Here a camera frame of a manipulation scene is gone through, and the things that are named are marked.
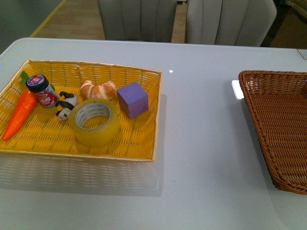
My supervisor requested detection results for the yellow tape roll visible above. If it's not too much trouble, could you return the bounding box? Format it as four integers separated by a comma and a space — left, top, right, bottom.
68, 98, 120, 147

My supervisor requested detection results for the brown wicker basket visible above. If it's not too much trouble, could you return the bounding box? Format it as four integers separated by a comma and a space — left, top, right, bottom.
238, 70, 307, 195

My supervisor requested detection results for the purple foam cube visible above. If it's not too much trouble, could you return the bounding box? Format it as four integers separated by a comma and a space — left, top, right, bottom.
117, 81, 149, 119

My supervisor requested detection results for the toy croissant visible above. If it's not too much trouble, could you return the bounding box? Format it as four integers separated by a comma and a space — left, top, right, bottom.
80, 80, 117, 100

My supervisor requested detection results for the toy panda figure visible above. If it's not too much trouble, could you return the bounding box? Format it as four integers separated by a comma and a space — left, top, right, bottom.
55, 91, 78, 121

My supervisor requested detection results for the left grey upholstered chair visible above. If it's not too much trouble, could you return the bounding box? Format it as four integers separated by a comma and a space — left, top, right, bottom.
98, 0, 177, 43

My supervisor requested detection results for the grey upholstered chair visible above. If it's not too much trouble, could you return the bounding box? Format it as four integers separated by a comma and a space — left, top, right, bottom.
185, 0, 277, 46
98, 0, 177, 43

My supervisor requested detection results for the small red labelled jar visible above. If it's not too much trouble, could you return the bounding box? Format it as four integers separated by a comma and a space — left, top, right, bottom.
26, 74, 59, 107

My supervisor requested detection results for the right grey upholstered chair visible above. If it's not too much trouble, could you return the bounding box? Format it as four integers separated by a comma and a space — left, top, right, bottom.
185, 0, 277, 46

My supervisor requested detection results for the orange toy carrot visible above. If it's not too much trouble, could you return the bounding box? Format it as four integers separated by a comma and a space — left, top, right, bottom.
3, 70, 39, 141

